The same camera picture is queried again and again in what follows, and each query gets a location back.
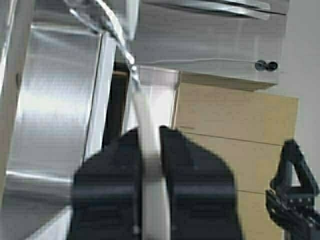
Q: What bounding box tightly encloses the wooden lower cabinet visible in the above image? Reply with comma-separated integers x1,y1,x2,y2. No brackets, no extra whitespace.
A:
175,73,299,240

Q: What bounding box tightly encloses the white frying pan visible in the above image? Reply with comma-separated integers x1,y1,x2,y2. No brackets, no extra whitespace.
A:
62,0,172,240

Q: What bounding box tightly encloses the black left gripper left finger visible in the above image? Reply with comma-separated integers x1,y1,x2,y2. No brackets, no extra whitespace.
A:
68,128,142,240

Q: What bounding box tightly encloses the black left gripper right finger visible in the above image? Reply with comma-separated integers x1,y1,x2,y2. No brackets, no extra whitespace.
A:
159,125,242,240

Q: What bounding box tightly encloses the stainless steel sink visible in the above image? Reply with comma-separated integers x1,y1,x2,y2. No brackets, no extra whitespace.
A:
0,0,118,240

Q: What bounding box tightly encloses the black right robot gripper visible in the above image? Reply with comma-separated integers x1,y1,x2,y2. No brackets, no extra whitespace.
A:
265,139,320,240

